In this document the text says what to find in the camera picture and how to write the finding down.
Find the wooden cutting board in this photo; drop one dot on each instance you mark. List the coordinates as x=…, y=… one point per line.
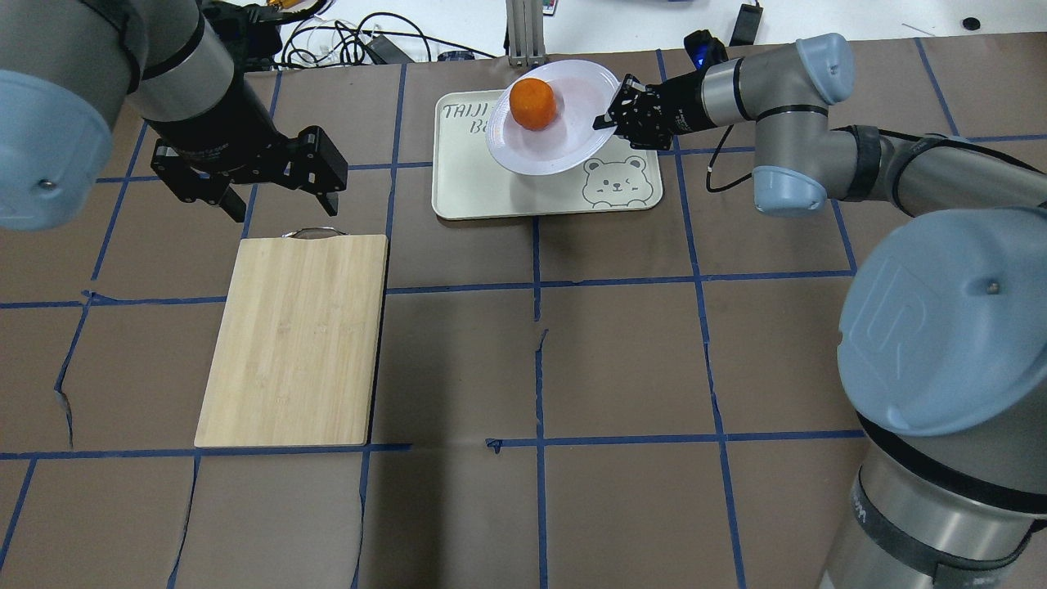
x=296, y=356

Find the white round plate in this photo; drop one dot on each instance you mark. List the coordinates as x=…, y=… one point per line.
x=583, y=89

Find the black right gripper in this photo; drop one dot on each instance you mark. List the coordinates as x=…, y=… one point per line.
x=679, y=100

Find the black power adapter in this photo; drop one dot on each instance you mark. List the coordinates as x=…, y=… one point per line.
x=747, y=23

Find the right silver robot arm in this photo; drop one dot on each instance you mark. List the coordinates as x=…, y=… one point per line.
x=943, y=332

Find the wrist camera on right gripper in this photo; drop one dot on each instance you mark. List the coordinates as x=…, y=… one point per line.
x=704, y=50

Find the aluminium frame post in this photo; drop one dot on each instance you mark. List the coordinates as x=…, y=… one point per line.
x=525, y=38

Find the orange fruit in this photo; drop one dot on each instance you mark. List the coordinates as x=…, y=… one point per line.
x=533, y=104

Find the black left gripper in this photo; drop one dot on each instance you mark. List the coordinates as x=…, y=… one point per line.
x=214, y=121

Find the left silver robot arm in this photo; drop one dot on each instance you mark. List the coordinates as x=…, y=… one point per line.
x=69, y=67

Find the cream tray with bear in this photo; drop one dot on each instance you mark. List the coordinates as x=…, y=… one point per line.
x=468, y=184

